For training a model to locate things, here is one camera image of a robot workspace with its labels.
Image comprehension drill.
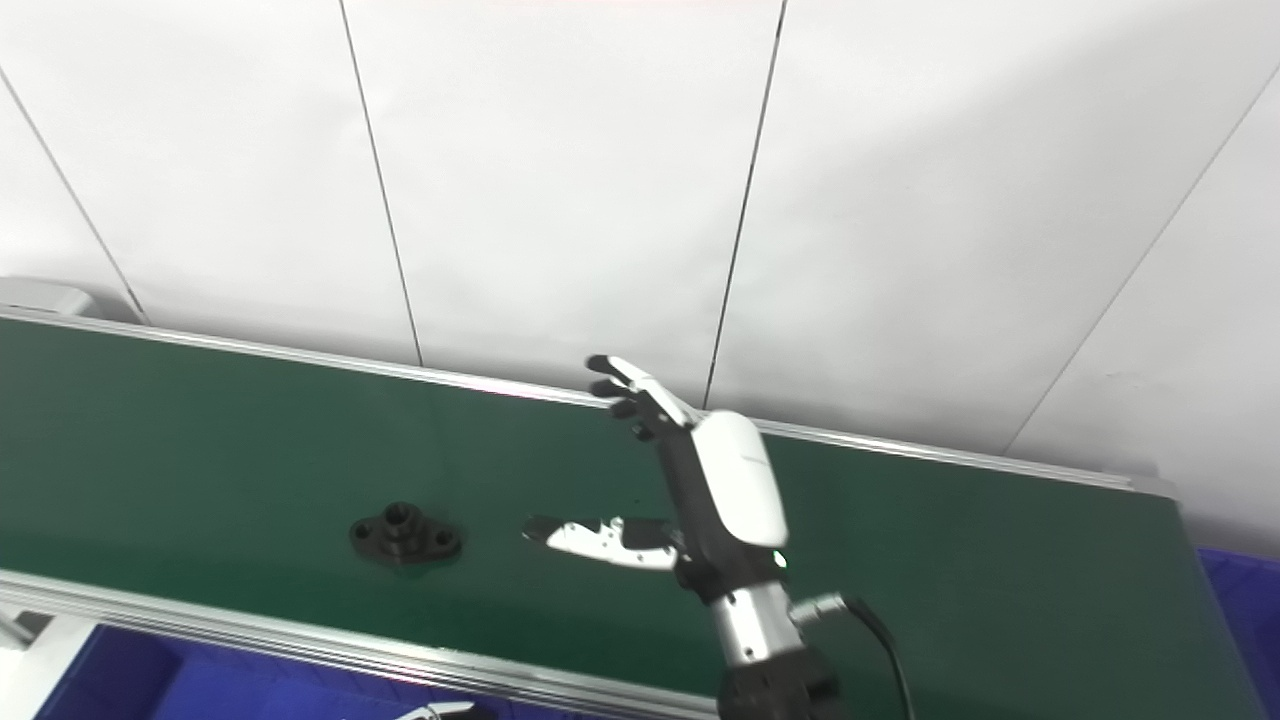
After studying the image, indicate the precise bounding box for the white conveyor leg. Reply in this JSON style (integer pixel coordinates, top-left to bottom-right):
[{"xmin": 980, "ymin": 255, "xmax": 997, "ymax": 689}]
[{"xmin": 0, "ymin": 610, "xmax": 98, "ymax": 720}]

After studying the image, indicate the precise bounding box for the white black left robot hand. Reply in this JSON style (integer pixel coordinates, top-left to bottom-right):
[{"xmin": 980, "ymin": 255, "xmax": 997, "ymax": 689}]
[{"xmin": 395, "ymin": 701, "xmax": 497, "ymax": 720}]

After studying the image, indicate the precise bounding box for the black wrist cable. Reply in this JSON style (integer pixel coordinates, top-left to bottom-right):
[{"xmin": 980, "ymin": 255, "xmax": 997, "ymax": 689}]
[{"xmin": 790, "ymin": 592, "xmax": 917, "ymax": 720}]

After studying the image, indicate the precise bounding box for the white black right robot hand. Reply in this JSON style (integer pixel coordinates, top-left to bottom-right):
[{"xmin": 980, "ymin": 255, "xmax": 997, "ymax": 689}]
[{"xmin": 522, "ymin": 355, "xmax": 791, "ymax": 603}]

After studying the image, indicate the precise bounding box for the grey conveyor motor housing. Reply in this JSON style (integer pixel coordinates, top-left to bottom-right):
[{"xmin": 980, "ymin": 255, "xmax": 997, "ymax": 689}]
[{"xmin": 0, "ymin": 277, "xmax": 98, "ymax": 322}]

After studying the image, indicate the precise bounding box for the blue plastic bin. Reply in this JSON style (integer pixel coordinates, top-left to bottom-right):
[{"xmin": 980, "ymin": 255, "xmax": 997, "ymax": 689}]
[
  {"xmin": 35, "ymin": 624, "xmax": 701, "ymax": 720},
  {"xmin": 1195, "ymin": 547, "xmax": 1280, "ymax": 720}
]

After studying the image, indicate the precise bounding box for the black flange part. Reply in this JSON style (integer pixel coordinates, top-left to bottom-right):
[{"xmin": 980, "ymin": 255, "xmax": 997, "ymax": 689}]
[{"xmin": 349, "ymin": 501, "xmax": 464, "ymax": 568}]

